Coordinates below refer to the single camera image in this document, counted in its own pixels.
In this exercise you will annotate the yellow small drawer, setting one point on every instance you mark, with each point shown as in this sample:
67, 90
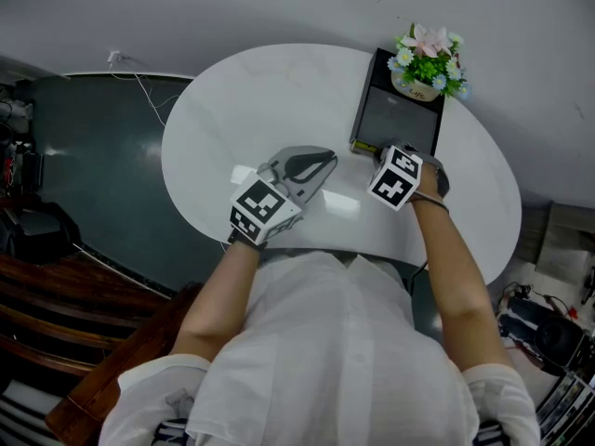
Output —
365, 147

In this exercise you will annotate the potted flower plant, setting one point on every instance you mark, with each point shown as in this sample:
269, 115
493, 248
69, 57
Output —
427, 65

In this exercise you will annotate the grey shelf unit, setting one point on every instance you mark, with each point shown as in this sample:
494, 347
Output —
562, 240

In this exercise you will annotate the black drawer cabinet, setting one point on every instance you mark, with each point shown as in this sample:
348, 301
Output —
400, 116

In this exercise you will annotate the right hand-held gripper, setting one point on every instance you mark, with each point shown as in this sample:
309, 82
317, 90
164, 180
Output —
392, 181

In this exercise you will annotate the pile of clutter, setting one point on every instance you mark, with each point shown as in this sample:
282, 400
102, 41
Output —
16, 147

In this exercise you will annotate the black bag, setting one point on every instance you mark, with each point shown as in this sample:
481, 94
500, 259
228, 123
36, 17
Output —
37, 235

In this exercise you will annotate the person's right forearm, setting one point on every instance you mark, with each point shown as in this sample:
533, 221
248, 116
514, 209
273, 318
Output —
455, 281

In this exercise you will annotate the black round device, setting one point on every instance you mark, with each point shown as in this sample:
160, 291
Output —
558, 342

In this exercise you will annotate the person's white shirt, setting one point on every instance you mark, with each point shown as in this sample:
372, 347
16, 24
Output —
334, 365

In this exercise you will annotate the white kidney-shaped table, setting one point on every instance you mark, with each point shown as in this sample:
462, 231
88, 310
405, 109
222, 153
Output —
269, 109

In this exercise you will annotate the person's left forearm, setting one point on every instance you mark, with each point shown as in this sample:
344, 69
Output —
218, 300

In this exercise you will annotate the person's right hand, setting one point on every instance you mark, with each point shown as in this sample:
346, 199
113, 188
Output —
428, 186

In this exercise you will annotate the white wall plug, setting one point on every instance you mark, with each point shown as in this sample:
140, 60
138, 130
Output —
114, 57

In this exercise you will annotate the dark wooden furniture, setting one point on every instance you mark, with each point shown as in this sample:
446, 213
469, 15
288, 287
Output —
70, 332

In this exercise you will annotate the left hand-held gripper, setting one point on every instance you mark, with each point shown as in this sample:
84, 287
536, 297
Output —
262, 205

